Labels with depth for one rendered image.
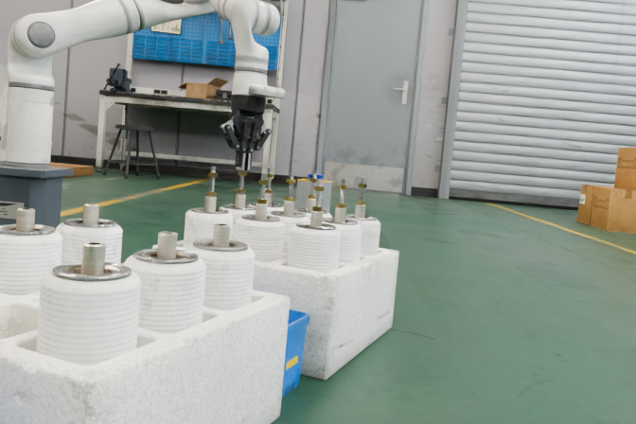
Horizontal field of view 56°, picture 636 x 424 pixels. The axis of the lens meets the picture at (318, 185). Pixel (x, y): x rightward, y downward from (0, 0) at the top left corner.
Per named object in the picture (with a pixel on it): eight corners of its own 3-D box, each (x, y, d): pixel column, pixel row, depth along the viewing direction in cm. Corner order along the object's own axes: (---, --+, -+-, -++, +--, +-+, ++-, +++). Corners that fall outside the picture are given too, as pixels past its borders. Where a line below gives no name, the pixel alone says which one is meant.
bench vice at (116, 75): (116, 94, 570) (118, 67, 568) (134, 95, 569) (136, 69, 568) (99, 89, 528) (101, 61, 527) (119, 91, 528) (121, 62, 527)
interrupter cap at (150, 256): (119, 259, 70) (119, 253, 70) (161, 251, 77) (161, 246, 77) (171, 270, 67) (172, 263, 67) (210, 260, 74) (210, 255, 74)
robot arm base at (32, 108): (-6, 165, 128) (-1, 85, 127) (17, 164, 138) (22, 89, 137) (37, 168, 128) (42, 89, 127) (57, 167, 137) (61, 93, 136)
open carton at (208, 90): (191, 101, 609) (192, 79, 607) (227, 103, 598) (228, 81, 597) (176, 98, 580) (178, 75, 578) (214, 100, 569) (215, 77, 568)
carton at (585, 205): (614, 224, 475) (618, 186, 473) (628, 228, 451) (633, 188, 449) (575, 220, 476) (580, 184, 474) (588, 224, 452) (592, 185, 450)
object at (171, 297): (96, 409, 70) (106, 256, 69) (150, 382, 79) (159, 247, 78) (162, 431, 66) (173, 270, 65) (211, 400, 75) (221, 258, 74)
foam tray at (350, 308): (145, 334, 119) (151, 244, 117) (247, 297, 154) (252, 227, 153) (325, 380, 103) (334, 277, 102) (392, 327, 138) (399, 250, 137)
